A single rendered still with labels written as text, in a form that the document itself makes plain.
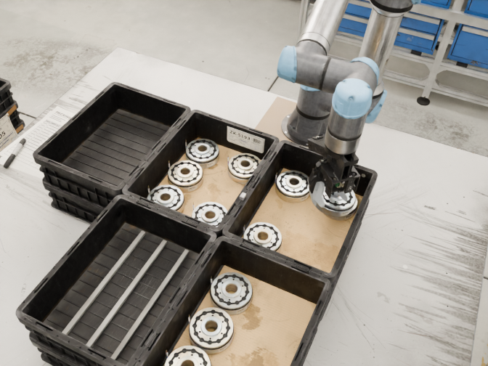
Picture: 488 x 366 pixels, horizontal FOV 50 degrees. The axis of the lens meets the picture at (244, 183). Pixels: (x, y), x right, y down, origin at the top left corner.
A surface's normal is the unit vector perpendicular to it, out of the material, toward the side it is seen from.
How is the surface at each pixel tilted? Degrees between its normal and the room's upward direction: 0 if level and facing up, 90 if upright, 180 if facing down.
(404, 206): 0
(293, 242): 0
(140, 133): 0
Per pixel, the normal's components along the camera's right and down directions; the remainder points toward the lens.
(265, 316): 0.04, -0.68
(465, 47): -0.41, 0.66
